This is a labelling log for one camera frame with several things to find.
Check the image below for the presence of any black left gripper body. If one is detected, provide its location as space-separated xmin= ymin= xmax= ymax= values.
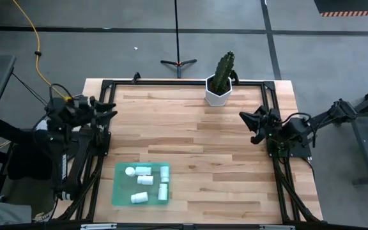
xmin=73 ymin=95 xmax=97 ymax=127

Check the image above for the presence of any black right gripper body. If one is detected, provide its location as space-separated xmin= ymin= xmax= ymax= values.
xmin=264 ymin=107 xmax=282 ymax=143

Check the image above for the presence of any translucent green plastic basket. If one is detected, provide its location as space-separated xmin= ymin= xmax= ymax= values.
xmin=111 ymin=162 xmax=171 ymax=206

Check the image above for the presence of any white hexagonal plant pot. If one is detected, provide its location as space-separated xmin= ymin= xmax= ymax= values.
xmin=204 ymin=74 xmax=233 ymax=107

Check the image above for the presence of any green cactus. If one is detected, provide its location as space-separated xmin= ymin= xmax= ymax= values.
xmin=210 ymin=50 xmax=236 ymax=95

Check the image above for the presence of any black chair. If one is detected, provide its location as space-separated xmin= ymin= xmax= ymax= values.
xmin=6 ymin=134 xmax=60 ymax=180

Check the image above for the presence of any black tripod stand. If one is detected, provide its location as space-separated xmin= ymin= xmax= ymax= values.
xmin=160 ymin=0 xmax=198 ymax=79

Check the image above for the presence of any person's black white shoe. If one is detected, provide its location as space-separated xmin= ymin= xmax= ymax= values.
xmin=32 ymin=210 xmax=51 ymax=223

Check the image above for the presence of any person's leg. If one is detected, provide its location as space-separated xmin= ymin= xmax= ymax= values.
xmin=0 ymin=201 xmax=33 ymax=226

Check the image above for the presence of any black mat with striped edge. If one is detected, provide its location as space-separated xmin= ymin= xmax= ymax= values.
xmin=313 ymin=0 xmax=368 ymax=17

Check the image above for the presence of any thin black floor cable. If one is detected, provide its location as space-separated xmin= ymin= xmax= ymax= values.
xmin=11 ymin=72 xmax=49 ymax=106

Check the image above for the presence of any black aluminium rig frame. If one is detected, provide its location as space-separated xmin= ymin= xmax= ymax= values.
xmin=54 ymin=72 xmax=324 ymax=224

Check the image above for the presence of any yellow extension cable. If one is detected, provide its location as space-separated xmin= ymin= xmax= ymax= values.
xmin=11 ymin=0 xmax=75 ymax=103

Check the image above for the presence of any silver metal bracket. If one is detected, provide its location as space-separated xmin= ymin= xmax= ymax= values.
xmin=259 ymin=224 xmax=296 ymax=230
xmin=80 ymin=223 xmax=118 ymax=230

